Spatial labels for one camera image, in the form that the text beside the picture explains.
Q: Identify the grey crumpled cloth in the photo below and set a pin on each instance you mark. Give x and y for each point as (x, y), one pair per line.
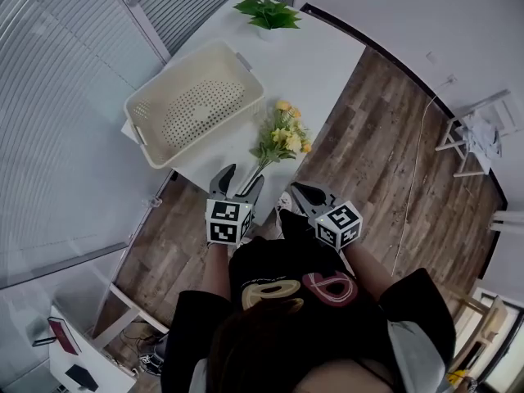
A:
(483, 137)

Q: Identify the metal glass door clamp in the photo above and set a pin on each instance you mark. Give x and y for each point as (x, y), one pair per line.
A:
(152, 201)

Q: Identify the black and white sneaker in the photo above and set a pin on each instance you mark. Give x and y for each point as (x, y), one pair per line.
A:
(150, 362)

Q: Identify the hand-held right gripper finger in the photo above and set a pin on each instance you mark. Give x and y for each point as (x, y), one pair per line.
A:
(304, 205)
(321, 194)

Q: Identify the light wooden chair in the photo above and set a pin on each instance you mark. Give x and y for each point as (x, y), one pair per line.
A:
(487, 326)

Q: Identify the cream perforated plastic basket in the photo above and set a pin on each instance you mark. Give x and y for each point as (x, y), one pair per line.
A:
(153, 135)

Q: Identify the red book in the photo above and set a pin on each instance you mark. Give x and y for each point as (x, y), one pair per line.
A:
(65, 336)

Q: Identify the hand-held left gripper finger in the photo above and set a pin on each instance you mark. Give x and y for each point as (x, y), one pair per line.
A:
(254, 191)
(221, 182)

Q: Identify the person's black printed shirt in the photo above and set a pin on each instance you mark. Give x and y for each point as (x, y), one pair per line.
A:
(278, 268)

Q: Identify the yellow artificial flowers bunch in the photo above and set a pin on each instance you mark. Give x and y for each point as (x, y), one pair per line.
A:
(286, 137)

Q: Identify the person's right forearm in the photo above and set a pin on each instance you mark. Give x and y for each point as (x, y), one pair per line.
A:
(370, 268)

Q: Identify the person's left forearm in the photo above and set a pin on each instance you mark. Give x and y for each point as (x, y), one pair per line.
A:
(215, 268)

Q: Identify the white side table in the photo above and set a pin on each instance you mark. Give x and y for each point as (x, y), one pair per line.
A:
(102, 367)

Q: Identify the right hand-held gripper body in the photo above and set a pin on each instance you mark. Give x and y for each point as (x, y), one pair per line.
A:
(340, 223)

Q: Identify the person's white shoe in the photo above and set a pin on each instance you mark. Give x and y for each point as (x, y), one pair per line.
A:
(284, 203)

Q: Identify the black flat case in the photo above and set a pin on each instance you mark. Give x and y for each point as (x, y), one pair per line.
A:
(82, 377)

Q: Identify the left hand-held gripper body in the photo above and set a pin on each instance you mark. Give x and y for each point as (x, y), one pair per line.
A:
(223, 223)

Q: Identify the green potted plant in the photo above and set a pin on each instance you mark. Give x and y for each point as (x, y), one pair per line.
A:
(270, 14)

